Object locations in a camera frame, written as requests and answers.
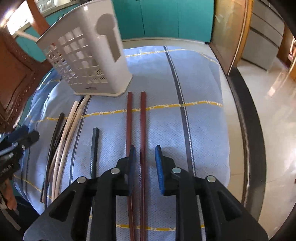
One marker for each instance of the silver refrigerator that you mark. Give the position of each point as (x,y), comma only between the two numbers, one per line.
(265,35)

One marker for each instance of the person left hand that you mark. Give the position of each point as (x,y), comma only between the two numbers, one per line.
(7,192)

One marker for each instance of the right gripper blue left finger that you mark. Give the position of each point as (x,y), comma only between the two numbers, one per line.
(125,179)

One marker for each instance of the light blue checked cloth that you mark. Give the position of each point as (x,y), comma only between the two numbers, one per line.
(185,117)

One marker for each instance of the black chopstick white tip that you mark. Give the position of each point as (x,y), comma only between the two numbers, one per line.
(50,179)

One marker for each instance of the cream chopstick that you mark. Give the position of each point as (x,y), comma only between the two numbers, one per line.
(68,140)

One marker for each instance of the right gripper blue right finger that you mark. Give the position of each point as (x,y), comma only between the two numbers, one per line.
(164,165)

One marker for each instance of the dark grey chopstick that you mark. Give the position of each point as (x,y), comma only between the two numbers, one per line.
(94,148)

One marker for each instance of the teal lower kitchen cabinets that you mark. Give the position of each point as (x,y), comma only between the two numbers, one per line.
(192,20)

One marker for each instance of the dark red chopstick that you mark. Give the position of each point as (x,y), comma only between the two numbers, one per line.
(142,163)
(128,146)

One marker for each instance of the white plastic utensil basket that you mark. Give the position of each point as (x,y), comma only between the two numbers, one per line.
(86,49)

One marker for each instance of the wooden glass sliding door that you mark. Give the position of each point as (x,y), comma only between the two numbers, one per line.
(230,30)

